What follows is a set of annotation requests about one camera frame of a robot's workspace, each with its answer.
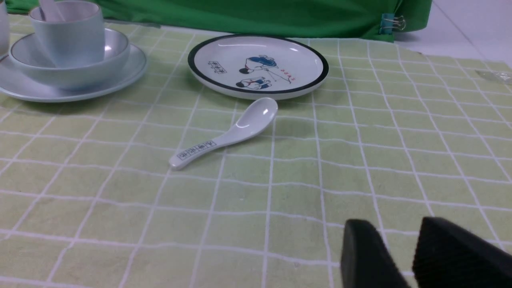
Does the black-rimmed white cup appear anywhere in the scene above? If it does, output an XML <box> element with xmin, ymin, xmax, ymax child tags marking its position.
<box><xmin>0</xmin><ymin>0</ymin><xmax>10</xmax><ymax>57</ymax></box>

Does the blue binder clip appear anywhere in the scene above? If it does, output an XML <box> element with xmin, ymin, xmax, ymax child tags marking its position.
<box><xmin>379</xmin><ymin>13</ymin><xmax>406</xmax><ymax>35</ymax></box>

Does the light blue cup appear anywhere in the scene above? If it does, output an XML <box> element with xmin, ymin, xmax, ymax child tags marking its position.
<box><xmin>28</xmin><ymin>0</ymin><xmax>105</xmax><ymax>68</ymax></box>

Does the black-rimmed cartoon plate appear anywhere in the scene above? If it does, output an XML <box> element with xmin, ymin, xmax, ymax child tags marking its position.
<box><xmin>187</xmin><ymin>34</ymin><xmax>330</xmax><ymax>100</ymax></box>

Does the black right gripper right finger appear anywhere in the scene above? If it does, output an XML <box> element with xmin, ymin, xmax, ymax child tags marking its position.
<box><xmin>412</xmin><ymin>217</ymin><xmax>512</xmax><ymax>288</ymax></box>

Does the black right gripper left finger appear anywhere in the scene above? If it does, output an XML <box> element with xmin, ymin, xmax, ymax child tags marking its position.
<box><xmin>340</xmin><ymin>219</ymin><xmax>409</xmax><ymax>288</ymax></box>

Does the white spoon with label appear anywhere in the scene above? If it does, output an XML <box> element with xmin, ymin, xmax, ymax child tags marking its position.
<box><xmin>169</xmin><ymin>97</ymin><xmax>278</xmax><ymax>171</ymax></box>

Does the green backdrop cloth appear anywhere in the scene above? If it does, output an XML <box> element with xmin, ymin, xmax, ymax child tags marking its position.
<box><xmin>5</xmin><ymin>0</ymin><xmax>433</xmax><ymax>42</ymax></box>

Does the plain white spoon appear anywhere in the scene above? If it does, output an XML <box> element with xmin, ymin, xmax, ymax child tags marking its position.
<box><xmin>39</xmin><ymin>0</ymin><xmax>66</xmax><ymax>22</ymax></box>

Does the light blue plate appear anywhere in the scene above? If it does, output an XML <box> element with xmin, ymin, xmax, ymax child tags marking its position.
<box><xmin>0</xmin><ymin>44</ymin><xmax>148</xmax><ymax>103</ymax></box>

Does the light blue bowl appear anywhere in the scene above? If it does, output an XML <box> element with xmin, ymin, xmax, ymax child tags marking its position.
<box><xmin>9</xmin><ymin>28</ymin><xmax>130</xmax><ymax>90</ymax></box>

